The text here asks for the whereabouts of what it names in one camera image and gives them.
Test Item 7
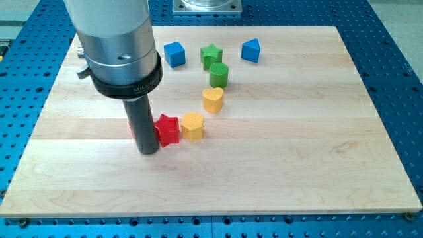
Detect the blue triangular prism block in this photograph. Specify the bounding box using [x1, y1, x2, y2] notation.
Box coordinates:
[241, 38, 260, 63]

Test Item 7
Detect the light wooden board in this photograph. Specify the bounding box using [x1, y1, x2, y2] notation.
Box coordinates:
[1, 26, 422, 218]

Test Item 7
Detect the yellow heart block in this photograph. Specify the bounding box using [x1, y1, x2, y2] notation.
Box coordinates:
[202, 87, 224, 114]

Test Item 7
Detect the red block behind rod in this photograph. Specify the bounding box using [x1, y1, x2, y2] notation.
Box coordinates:
[128, 121, 135, 139]

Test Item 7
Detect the red star block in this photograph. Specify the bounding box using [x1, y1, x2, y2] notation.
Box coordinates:
[154, 114, 179, 147]

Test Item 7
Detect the blue cube block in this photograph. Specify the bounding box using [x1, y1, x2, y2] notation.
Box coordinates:
[164, 41, 186, 68]

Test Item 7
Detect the yellow hexagon block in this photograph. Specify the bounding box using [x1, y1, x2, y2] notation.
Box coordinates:
[181, 112, 204, 141]

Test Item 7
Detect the green star block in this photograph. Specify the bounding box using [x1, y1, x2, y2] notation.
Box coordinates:
[200, 44, 223, 70]

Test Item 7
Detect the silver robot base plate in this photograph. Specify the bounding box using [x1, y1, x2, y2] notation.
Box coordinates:
[173, 0, 243, 13]

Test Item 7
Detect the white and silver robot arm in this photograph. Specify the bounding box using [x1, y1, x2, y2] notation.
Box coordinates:
[65, 0, 163, 100]

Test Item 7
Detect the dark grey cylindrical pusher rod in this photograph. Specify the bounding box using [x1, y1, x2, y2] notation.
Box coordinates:
[123, 95, 159, 155]

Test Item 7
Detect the green cylinder block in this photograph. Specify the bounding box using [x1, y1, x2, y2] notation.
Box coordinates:
[209, 63, 229, 88]

